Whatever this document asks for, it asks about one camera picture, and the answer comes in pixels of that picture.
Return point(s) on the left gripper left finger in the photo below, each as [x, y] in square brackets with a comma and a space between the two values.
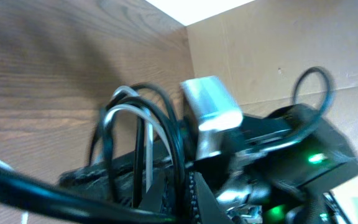
[90, 185]

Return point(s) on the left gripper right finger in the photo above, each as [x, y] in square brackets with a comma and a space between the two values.
[204, 208]

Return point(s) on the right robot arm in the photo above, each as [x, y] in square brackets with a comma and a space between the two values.
[283, 168]

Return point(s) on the cardboard box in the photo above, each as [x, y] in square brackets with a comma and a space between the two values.
[259, 50]

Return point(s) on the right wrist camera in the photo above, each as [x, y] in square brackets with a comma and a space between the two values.
[211, 110]

